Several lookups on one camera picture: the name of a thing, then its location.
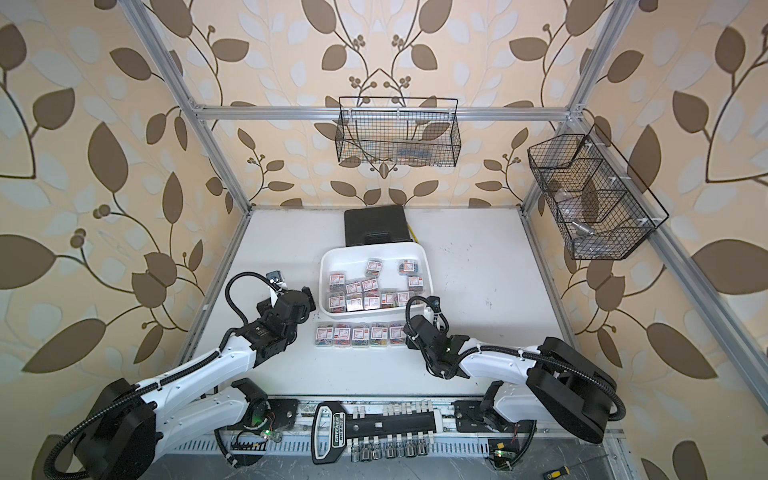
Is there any paper clip box removed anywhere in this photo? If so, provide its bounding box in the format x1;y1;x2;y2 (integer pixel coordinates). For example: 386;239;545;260
351;324;370;348
333;323;353;348
314;322;335;348
388;322;407;347
369;322;389;348

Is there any white plastic storage tray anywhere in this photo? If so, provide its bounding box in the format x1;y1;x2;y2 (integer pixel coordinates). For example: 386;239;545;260
319;242;434;320

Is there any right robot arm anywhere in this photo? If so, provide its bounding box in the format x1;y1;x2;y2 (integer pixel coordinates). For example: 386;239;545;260
404;314;626;471

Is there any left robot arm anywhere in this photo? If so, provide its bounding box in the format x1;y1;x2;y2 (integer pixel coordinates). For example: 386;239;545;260
42;271;316;479

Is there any black socket set holder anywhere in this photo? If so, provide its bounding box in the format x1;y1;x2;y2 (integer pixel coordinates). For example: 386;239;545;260
310;401;444;465

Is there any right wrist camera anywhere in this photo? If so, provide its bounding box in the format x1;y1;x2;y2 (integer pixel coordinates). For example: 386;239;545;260
421;296;442;318

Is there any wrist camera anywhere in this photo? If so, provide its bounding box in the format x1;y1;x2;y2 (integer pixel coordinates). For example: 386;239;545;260
266;270;284;286
421;296;442;318

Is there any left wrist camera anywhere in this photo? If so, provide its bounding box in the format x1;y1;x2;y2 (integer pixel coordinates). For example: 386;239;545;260
266;270;284;286

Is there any yellow handled screwdriver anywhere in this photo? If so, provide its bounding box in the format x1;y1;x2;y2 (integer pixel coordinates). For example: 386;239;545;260
542;454;608;480

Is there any black wire basket right wall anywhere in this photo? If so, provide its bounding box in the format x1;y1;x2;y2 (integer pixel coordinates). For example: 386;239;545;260
527;125;669;261

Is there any black wire basket wall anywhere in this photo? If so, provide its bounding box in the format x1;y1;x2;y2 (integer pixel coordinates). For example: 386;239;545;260
334;95;462;168
527;125;669;261

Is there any black wire basket back wall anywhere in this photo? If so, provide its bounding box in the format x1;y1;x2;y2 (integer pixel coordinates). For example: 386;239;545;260
334;95;462;168

